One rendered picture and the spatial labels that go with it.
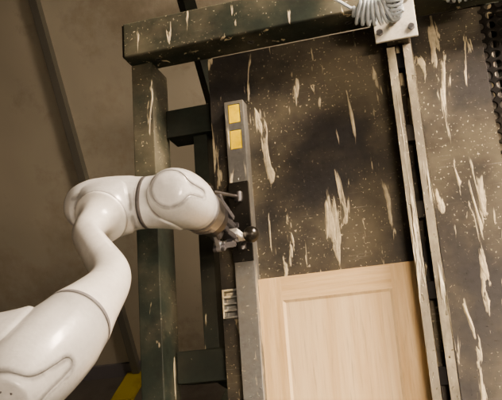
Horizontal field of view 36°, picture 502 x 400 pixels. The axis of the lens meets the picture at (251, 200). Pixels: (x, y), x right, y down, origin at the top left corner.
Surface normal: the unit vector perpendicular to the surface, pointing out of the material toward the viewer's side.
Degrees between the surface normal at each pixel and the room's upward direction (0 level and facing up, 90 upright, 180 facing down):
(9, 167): 90
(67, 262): 90
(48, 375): 83
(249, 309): 58
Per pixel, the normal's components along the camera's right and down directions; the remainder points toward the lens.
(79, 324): 0.69, -0.58
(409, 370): -0.28, -0.25
